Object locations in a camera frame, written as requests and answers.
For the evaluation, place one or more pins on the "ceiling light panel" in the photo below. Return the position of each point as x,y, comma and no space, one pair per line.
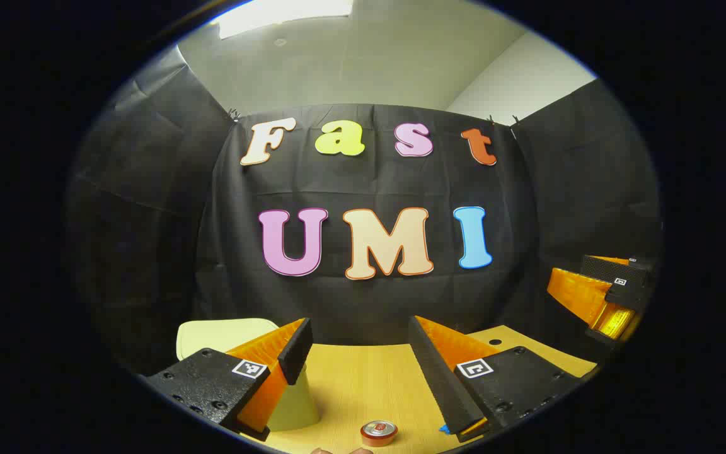
281,12

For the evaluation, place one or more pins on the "wooden desktop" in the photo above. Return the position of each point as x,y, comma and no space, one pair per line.
363,384

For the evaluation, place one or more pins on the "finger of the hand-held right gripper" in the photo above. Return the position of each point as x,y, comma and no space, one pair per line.
615,277

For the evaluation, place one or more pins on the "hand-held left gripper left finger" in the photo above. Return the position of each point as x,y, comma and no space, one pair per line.
297,353

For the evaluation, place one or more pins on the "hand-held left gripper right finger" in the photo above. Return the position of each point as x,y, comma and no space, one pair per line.
442,378

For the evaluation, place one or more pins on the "pale green desktop garbage bin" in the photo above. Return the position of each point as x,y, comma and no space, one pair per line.
212,334

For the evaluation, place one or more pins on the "red pop can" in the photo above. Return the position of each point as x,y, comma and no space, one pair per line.
379,434

